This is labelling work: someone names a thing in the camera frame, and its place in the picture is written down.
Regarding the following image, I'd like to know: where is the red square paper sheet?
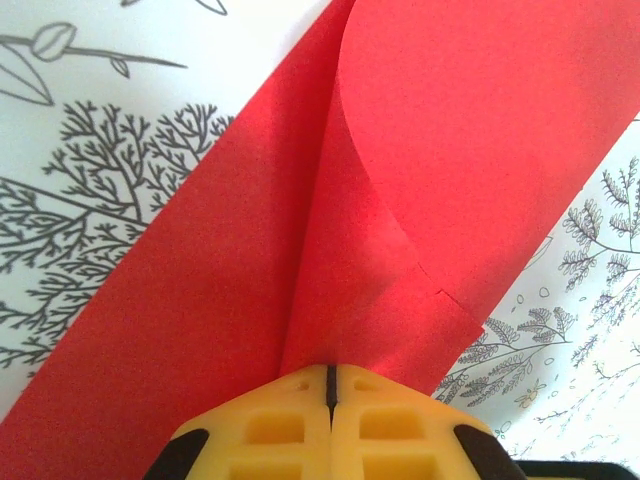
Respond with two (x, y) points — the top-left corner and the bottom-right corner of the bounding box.
(0, 0), (640, 480)

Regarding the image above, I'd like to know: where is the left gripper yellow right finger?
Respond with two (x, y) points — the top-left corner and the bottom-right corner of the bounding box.
(329, 363), (521, 480)

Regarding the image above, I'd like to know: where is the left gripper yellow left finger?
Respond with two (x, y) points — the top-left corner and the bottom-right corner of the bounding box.
(144, 364), (333, 480)

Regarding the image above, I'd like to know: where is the floral patterned table mat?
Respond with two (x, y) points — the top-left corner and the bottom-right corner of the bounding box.
(0, 0), (640, 480)

